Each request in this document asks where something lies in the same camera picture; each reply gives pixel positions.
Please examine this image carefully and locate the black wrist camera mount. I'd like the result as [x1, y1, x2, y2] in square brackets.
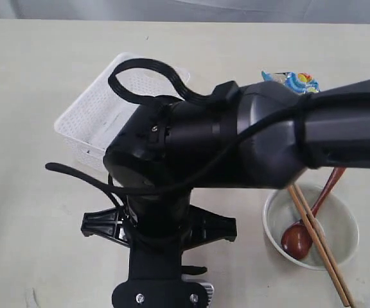
[111, 266, 215, 307]

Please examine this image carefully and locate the wooden chopstick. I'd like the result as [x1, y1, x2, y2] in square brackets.
[288, 185, 350, 307]
[294, 184, 356, 307]

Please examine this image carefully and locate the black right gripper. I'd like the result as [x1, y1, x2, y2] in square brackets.
[81, 193, 237, 279]

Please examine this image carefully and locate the pale green ceramic bowl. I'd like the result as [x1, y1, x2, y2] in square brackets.
[262, 189, 359, 271]

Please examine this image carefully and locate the white plastic woven basket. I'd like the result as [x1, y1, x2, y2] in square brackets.
[54, 52, 177, 172]

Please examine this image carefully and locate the brown wooden spoon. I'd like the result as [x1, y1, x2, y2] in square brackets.
[281, 167, 346, 260]

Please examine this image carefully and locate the blue snack chip bag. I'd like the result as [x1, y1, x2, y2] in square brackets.
[261, 71, 320, 94]

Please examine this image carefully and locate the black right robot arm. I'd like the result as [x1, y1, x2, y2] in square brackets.
[81, 75, 370, 279]

